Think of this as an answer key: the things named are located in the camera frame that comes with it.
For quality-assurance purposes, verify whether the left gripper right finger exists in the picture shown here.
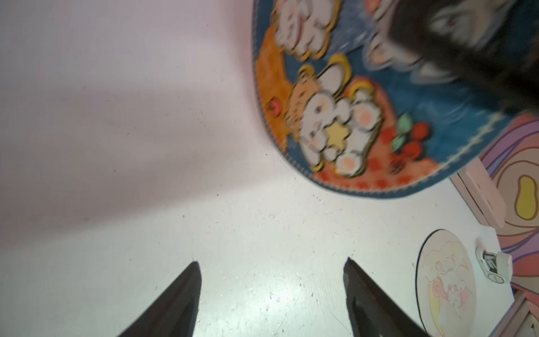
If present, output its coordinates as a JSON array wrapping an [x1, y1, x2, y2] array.
[[343, 258, 428, 337]]

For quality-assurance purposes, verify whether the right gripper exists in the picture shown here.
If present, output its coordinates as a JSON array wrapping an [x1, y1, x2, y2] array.
[[389, 1, 538, 113]]

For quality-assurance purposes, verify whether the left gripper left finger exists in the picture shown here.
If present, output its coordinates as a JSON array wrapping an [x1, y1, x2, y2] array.
[[120, 261, 202, 337]]

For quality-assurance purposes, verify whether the pink cartoon girl coaster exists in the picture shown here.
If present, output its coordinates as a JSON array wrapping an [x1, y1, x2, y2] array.
[[415, 230, 477, 337]]

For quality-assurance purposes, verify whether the dark blue cartoon animals coaster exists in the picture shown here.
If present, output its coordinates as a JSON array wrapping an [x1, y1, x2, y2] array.
[[252, 1, 538, 198]]

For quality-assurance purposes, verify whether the small white clip device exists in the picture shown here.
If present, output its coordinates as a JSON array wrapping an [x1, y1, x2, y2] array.
[[475, 247, 513, 284]]

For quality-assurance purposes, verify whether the pink rectangular pad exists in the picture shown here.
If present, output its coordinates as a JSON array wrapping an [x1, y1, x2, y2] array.
[[450, 158, 507, 230]]

